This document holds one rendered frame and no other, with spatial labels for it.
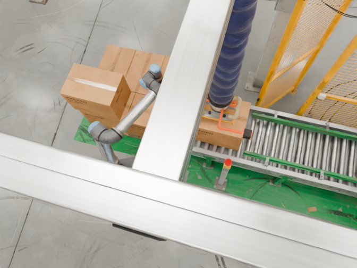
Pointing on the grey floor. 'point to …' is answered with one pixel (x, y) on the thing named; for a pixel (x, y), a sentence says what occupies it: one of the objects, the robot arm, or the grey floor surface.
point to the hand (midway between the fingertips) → (158, 88)
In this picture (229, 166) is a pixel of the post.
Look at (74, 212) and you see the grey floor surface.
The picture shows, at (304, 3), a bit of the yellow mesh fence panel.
